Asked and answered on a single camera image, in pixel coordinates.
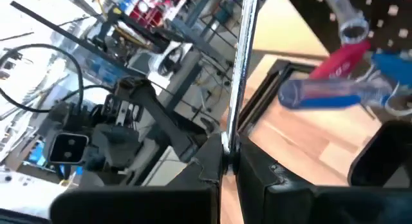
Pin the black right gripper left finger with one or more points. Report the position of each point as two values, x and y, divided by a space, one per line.
193 198

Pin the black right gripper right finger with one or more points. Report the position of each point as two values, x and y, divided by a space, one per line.
289 204

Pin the silver combination wrench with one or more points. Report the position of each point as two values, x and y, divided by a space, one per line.
243 72
338 5

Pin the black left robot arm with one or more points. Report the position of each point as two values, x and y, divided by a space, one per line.
64 117

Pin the red storage box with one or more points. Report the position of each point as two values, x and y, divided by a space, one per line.
151 8

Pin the beige desk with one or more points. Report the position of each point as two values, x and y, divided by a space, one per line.
283 31

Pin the black perforated pegboard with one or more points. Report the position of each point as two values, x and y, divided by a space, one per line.
309 11

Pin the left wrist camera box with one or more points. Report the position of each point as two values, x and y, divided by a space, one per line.
67 148

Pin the black aluminium rig frame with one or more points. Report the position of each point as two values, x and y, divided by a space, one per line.
270 89

